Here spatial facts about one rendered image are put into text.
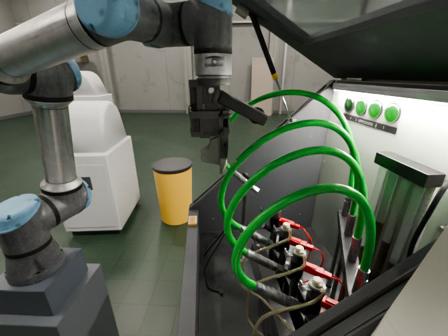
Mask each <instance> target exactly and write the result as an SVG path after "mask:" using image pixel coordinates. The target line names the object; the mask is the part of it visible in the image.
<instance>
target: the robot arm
mask: <svg viewBox="0 0 448 336"><path fill-rule="evenodd" d="M232 30H233V10H232V0H188V1H180V2H173V3H166V2H164V1H162V0H69V1H67V2H64V3H62V4H60V5H58V6H56V7H54V8H52V9H50V10H48V11H46V12H44V13H42V14H40V15H38V16H36V17H34V18H32V19H30V20H28V21H26V22H24V23H22V24H20V25H18V26H16V27H14V28H12V29H10V30H8V31H6V32H4V33H2V34H0V93H4V94H9V95H22V98H23V99H24V100H26V101H27V102H28V103H30V104H31V108H32V112H33V118H34V122H35V129H36V134H37V140H38V144H39V151H40V155H41V162H42V166H43V173H44V177H45V179H44V180H42V182H41V183H40V188H41V193H40V194H38V195H35V194H23V195H20V196H15V197H12V198H10V199H7V200H5V201H4V202H2V203H0V247H1V250H2V252H3V254H4V256H5V271H4V276H5V279H6V281H7V282H8V284H10V285H12V286H14V287H23V286H27V285H32V284H34V283H38V282H40V281H42V280H44V279H46V278H48V277H50V276H51V275H52V274H54V273H55V272H56V271H58V270H59V269H60V268H61V266H62V265H63V264H64V262H65V259H66V256H65V252H64V250H63V248H62V247H60V245H59V244H58V243H57V242H56V241H55V240H54V239H53V238H52V235H51V232H50V230H51V229H53V228H54V227H56V226H58V225H59V224H61V223H62V222H64V221H66V220H68V219H69V218H71V217H72V216H74V215H76V214H79V213H80V212H82V211H83V210H84V209H86V208H87V207H88V206H89V205H90V203H91V200H92V193H91V189H90V188H88V184H87V183H86V182H85V181H84V180H82V178H80V176H78V175H77V174H76V168H75V156H74V150H73V140H72V133H71V122H70V116H69V105H70V104H71V103H72V102H73V101H74V97H73V92H74V91H76V90H78V89H79V86H81V82H82V77H81V72H80V69H79V66H78V64H77V63H76V61H75V60H74V59H76V58H79V57H82V56H84V55H88V54H90V53H94V52H96V51H99V50H102V49H105V48H108V47H110V46H113V45H116V44H118V43H122V42H124V41H137V42H141V43H142V44H143V45H144V46H146V47H154V48H157V49H162V48H165V47H188V46H194V59H195V75H196V76H198V78H197V79H190V80H189V95H190V106H189V107H190V111H189V108H188V112H189V117H190V119H189V121H190V124H191V126H190V133H191V136H192V137H200V138H209V144H208V145H207V146H205V147H203V148H202V149H201V160H202V161H204V162H207V163H212V164H216V165H219V172H220V174H222V173H223V172H224V170H225V168H226V166H227V155H228V134H229V130H230V118H229V112H230V110H232V111H234V112H236V113H238V114H240V115H242V116H244V117H246V118H248V119H249V120H250V122H252V123H254V124H260V125H262V126H264V125H265V123H266V122H267V120H268V118H269V117H268V115H266V114H265V112H264V110H262V108H260V107H253V106H251V105H249V104H247V103H245V102H244V101H242V100H240V99H238V98H236V97H234V96H232V95H230V94H228V93H226V92H225V91H223V90H221V89H220V85H230V84H231V78H229V76H231V75H232ZM211 87H212V88H214V92H212V93H210V92H209V88H211Z"/></svg>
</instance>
